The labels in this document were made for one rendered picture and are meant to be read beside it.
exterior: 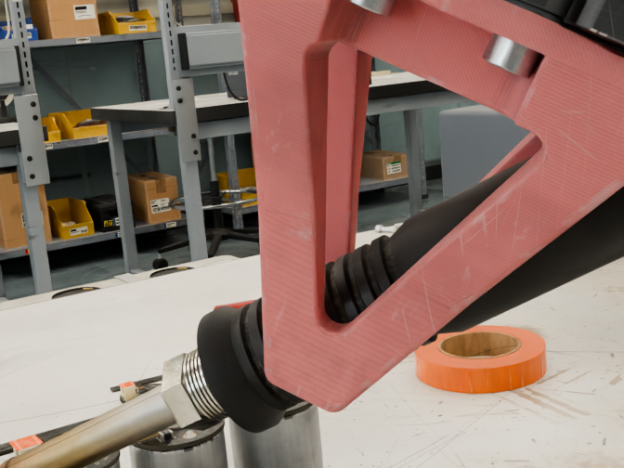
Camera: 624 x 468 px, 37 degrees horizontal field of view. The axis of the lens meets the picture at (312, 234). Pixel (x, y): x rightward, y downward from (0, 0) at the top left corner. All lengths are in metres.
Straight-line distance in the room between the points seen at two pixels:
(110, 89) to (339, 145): 4.67
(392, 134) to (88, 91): 1.89
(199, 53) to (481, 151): 2.05
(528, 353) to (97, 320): 0.27
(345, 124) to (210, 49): 2.53
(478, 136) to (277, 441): 0.46
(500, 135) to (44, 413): 0.37
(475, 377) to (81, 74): 4.44
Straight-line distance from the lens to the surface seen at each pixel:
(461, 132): 0.69
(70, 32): 4.35
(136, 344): 0.52
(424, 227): 0.16
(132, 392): 0.44
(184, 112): 2.69
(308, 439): 0.25
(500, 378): 0.41
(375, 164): 5.15
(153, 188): 4.44
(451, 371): 0.41
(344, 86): 0.17
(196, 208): 2.76
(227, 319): 0.17
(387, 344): 0.15
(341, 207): 0.18
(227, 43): 2.72
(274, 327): 0.16
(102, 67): 4.82
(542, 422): 0.38
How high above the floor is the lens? 0.90
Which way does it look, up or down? 12 degrees down
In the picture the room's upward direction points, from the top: 5 degrees counter-clockwise
